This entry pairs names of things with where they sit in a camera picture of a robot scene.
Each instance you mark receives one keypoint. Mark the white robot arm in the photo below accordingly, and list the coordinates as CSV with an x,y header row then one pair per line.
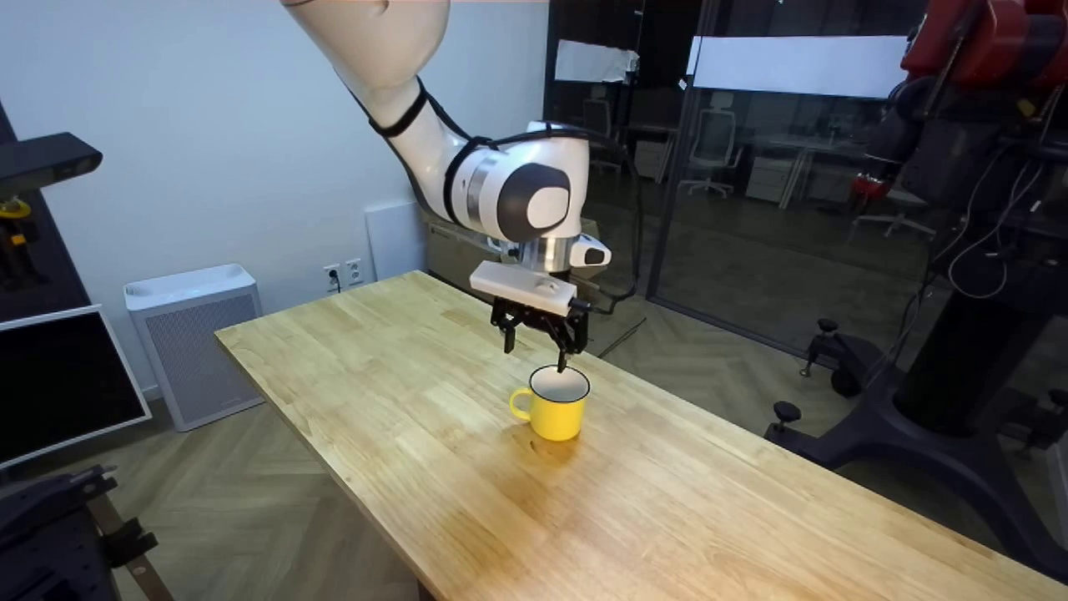
x,y
377,45

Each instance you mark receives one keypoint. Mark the yellow hand tool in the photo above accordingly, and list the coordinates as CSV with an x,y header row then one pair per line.
x,y
14,221

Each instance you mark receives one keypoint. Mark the black board with white frame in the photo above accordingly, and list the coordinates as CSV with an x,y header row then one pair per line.
x,y
54,384

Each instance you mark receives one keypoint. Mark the open cardboard box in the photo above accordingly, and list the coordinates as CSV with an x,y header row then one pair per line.
x,y
452,259

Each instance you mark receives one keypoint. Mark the black folded stand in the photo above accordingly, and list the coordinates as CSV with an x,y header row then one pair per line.
x,y
52,538

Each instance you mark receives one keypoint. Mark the black caster wheel assembly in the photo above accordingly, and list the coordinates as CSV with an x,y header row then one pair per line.
x,y
846,357

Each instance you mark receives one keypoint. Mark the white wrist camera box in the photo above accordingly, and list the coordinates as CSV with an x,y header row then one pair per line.
x,y
521,284

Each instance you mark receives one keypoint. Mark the red robot arm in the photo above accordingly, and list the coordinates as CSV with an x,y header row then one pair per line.
x,y
996,45

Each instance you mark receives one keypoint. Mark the white frosted glass strip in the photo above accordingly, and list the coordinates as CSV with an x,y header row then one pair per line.
x,y
594,60
794,63

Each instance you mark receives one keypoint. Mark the black shelf unit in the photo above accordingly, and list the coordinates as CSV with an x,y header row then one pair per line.
x,y
37,169

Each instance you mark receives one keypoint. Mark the white air purifier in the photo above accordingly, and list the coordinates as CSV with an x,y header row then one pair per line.
x,y
193,344

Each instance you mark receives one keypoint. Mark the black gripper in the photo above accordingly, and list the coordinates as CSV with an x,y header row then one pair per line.
x,y
539,315

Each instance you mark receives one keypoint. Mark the white wall outlet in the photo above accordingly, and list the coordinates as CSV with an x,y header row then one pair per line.
x,y
346,275

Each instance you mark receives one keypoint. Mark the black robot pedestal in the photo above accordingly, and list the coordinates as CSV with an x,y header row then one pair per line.
x,y
968,355

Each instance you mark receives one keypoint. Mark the white wall panel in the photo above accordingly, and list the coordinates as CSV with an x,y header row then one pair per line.
x,y
393,239

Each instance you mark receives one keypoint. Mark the yellow enamel mug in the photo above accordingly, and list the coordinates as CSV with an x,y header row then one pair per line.
x,y
554,417

